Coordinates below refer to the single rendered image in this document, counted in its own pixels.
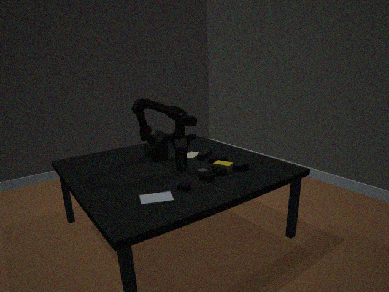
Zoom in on yellow rectangular block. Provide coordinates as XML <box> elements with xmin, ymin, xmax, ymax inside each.
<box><xmin>213</xmin><ymin>160</ymin><xmax>234</xmax><ymax>171</ymax></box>

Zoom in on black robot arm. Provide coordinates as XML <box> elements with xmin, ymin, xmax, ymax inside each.
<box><xmin>132</xmin><ymin>98</ymin><xmax>197</xmax><ymax>146</ymax></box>

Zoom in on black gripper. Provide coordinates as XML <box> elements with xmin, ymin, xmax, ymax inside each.
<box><xmin>164</xmin><ymin>125</ymin><xmax>196</xmax><ymax>150</ymax></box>

